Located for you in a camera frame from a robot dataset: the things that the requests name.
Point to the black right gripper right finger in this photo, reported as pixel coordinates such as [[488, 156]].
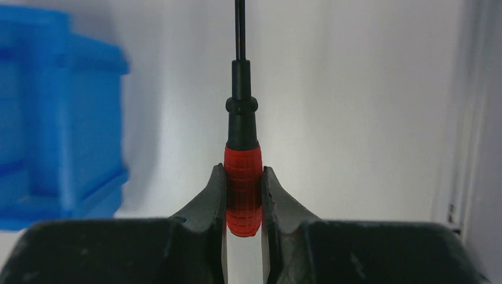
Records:
[[300, 247]]

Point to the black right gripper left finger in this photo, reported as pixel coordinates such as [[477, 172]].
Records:
[[186, 247]]

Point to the red black screwdriver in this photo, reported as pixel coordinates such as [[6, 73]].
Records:
[[242, 155]]

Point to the blue plastic bin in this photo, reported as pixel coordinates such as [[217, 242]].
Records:
[[60, 120]]

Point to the right side aluminium rail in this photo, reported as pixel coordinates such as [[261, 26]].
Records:
[[464, 124]]

